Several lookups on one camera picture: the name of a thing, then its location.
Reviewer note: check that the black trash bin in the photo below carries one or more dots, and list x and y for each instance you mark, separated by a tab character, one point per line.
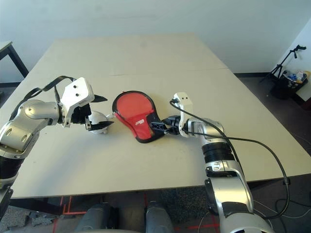
283	88

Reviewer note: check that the white cabinet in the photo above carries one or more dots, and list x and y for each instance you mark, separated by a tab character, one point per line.
305	95

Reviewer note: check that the black-legged side table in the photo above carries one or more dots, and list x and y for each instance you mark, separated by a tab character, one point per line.
14	58

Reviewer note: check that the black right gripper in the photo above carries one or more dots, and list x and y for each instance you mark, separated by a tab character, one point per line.
173	125

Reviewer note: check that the dark grey floor mat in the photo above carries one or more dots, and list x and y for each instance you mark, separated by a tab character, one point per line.
184	201

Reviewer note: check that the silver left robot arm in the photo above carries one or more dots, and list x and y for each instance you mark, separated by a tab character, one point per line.
31	111

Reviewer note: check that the red ping-pong paddle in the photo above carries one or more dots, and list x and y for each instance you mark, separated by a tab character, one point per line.
131	104

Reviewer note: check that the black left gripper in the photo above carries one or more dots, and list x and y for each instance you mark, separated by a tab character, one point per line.
80	114

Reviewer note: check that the grey robot right leg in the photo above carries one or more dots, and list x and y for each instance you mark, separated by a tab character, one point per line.
158	218

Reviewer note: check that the red and black paddle case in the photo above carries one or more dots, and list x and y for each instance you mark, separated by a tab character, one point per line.
141	126

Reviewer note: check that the grey robot leg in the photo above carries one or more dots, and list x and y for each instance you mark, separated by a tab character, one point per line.
158	218
97	218

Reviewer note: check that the grey robot left leg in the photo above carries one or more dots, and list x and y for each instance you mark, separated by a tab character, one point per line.
97	218

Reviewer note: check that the black camera tripod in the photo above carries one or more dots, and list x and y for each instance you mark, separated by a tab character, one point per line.
279	69

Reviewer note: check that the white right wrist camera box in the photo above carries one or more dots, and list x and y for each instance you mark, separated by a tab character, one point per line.
184	102

